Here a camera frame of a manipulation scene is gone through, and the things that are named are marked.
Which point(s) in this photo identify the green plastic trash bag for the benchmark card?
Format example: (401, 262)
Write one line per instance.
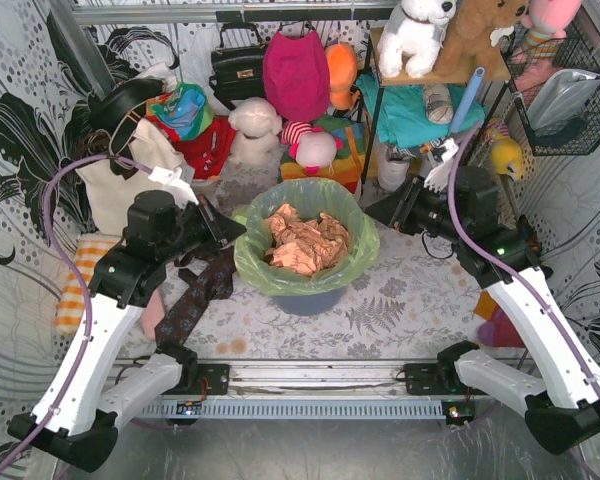
(310, 196)

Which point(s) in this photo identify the pink pig plush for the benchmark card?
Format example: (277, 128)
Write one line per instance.
(311, 147)

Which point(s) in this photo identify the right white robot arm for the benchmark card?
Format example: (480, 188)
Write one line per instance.
(504, 265)

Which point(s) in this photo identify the cream canvas tote bag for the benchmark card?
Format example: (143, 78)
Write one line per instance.
(109, 195)

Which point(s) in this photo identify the wooden shelf board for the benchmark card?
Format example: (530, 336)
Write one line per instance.
(464, 70)

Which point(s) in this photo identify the black hat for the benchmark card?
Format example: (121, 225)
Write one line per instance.
(107, 113)

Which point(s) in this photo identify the yellow plush toy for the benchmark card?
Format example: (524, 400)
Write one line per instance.
(505, 153)

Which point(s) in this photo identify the brown teddy bear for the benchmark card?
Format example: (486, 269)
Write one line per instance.
(469, 33)

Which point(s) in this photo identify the blue trash bin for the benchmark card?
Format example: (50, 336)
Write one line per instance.
(309, 305)

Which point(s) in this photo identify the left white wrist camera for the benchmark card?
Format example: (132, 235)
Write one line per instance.
(171, 182)

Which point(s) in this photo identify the teal cloth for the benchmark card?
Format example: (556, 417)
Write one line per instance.
(402, 120)

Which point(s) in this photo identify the white fluffy plush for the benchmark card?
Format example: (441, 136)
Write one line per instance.
(257, 125)

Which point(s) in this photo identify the orange checkered towel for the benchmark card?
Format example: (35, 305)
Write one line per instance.
(91, 248)

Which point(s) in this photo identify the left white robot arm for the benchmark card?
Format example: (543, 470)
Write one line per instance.
(77, 420)

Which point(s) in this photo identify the white plush dog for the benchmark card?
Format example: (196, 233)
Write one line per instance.
(412, 37)

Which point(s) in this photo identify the orange plush toy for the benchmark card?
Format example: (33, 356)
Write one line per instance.
(342, 65)

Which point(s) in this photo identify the magenta felt bag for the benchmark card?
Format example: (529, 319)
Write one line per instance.
(296, 76)

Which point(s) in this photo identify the dark patterned necktie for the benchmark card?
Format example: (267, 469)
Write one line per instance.
(215, 282)

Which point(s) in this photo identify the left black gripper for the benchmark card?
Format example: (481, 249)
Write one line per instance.
(211, 220)

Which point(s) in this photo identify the silver foil pouch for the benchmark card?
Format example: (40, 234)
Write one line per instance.
(562, 96)

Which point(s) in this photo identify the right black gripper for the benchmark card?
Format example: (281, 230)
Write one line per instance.
(405, 201)

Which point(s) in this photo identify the black leather handbag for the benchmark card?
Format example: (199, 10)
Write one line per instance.
(238, 72)

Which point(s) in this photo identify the pink plush toy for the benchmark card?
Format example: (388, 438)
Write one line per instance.
(547, 20)

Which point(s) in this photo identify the red garment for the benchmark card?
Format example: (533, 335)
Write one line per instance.
(208, 152)

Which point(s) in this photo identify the black wire basket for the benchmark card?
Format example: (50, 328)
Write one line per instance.
(530, 67)

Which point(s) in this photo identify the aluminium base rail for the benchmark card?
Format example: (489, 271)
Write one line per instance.
(310, 380)

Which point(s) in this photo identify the colourful silk scarf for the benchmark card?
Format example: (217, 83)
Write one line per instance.
(182, 114)

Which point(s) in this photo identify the crumpled orange paper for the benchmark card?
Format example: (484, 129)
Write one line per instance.
(305, 247)

